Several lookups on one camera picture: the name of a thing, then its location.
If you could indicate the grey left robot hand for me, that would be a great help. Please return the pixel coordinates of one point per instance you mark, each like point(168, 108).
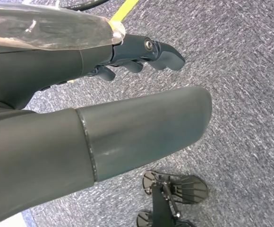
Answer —
point(127, 134)

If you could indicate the black robot leg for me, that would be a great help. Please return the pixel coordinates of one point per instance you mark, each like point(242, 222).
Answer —
point(159, 210)

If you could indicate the black robot foot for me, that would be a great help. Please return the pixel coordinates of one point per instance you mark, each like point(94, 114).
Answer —
point(143, 219)
point(191, 188)

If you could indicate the yellow floor tape square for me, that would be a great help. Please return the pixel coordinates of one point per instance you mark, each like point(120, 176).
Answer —
point(124, 9)

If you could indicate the clear plastic cover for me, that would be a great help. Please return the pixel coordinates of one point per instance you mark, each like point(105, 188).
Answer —
point(44, 28)

